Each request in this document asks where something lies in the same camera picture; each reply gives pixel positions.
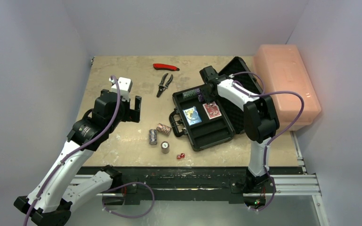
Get red playing card deck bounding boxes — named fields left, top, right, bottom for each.
left=203, top=102, right=222, bottom=120

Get purple 500 chip stack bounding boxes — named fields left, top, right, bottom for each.
left=198, top=94, right=206, bottom=103

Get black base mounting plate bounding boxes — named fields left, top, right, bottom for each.
left=74, top=166, right=304, bottom=206

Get green blue chip stack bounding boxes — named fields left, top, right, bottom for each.
left=182, top=90, right=197, bottom=99

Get orange blue chip stack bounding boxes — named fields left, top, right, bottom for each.
left=156, top=123, right=172, bottom=136
left=148, top=129, right=157, bottom=145

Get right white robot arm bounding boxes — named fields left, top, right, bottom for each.
left=199, top=66, right=280, bottom=192

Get red utility knife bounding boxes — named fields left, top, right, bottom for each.
left=152, top=63, right=180, bottom=71

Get black poker set case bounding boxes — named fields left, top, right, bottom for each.
left=169, top=56, right=275, bottom=152

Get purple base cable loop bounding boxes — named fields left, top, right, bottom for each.
left=102, top=182, right=155, bottom=218

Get black grey pliers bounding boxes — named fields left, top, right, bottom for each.
left=156, top=73, right=173, bottom=98

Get blue playing card deck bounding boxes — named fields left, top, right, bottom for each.
left=182, top=106, right=202, bottom=126

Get pink plastic storage bin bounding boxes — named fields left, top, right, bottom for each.
left=253, top=44, right=321, bottom=131

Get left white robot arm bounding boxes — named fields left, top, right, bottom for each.
left=14, top=89, right=142, bottom=226

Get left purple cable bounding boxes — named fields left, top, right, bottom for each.
left=22, top=74, right=121, bottom=226

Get brown 100 chip stack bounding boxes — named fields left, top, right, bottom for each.
left=161, top=141, right=170, bottom=154

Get purple chip stack in case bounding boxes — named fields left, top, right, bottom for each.
left=195, top=89, right=202, bottom=96

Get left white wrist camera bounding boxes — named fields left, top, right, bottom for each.
left=109, top=75, right=132, bottom=102

